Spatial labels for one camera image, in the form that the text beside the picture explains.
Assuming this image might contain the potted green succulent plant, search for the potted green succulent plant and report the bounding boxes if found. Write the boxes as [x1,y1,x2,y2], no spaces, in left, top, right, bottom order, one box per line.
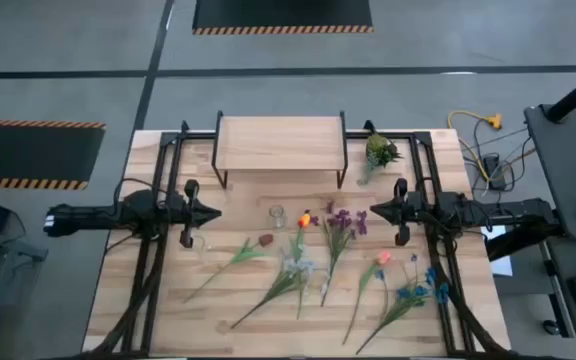
[356,132,403,187]

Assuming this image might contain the blue artificial flower bunch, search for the blue artificial flower bunch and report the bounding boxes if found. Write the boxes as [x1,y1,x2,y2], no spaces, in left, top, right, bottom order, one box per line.
[355,253,451,356]

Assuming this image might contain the black aluminium table frame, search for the black aluminium table frame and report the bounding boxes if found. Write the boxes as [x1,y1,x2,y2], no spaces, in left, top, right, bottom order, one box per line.
[85,118,512,359]

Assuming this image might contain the black power strip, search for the black power strip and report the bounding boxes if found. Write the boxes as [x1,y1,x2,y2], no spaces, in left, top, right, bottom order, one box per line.
[482,153,508,191]

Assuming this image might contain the yellow extension cable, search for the yellow extension cable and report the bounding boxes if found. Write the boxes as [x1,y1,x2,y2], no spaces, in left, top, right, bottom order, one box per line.
[446,109,504,184]

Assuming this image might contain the white artificial flower bunch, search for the white artificial flower bunch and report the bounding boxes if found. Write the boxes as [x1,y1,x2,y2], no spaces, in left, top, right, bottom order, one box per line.
[229,252,337,330]

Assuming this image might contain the round clear glass vase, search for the round clear glass vase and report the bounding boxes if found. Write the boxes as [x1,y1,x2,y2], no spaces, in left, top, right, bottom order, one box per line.
[267,204,288,230]

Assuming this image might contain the pink artificial tulip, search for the pink artificial tulip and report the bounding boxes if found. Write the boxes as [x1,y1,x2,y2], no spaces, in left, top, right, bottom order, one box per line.
[341,249,393,346]

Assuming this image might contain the purple artificial flower bunch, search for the purple artificial flower bunch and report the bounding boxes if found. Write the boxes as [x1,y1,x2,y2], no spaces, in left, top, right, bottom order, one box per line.
[310,200,369,308]

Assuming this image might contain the dark grey desk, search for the dark grey desk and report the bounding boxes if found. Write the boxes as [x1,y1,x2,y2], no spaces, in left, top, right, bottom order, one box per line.
[540,234,576,360]

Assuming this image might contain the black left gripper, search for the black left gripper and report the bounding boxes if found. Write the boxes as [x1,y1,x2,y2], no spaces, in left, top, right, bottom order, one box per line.
[178,178,223,250]

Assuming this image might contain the black hazard-striped floor mat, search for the black hazard-striped floor mat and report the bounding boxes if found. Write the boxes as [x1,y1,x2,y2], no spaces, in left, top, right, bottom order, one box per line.
[0,118,107,191]
[191,0,375,36]

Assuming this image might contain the wooden shelf with black legs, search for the wooden shelf with black legs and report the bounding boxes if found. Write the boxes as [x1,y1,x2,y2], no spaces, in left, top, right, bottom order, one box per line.
[211,110,349,190]

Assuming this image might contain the orange artificial tulip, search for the orange artificial tulip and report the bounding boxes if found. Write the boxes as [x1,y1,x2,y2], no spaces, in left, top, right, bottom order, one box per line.
[290,209,314,321]

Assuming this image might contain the dark red artificial tulip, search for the dark red artificial tulip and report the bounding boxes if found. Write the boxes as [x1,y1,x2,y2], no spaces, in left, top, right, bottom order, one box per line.
[182,232,275,304]

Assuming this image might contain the black support beam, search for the black support beam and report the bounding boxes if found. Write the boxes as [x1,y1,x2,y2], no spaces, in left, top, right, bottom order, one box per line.
[485,223,565,262]

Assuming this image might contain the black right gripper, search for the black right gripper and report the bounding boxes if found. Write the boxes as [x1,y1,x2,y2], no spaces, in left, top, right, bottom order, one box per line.
[369,177,413,248]

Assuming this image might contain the black power cable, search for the black power cable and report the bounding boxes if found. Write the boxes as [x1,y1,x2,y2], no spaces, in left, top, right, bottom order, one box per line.
[460,117,539,201]

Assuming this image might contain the white paper sheet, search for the white paper sheet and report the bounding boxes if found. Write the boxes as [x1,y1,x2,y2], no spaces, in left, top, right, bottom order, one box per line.
[480,224,514,279]

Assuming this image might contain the slim clear glass vase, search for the slim clear glass vase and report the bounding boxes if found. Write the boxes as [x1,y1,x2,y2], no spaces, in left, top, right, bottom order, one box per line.
[190,234,213,253]

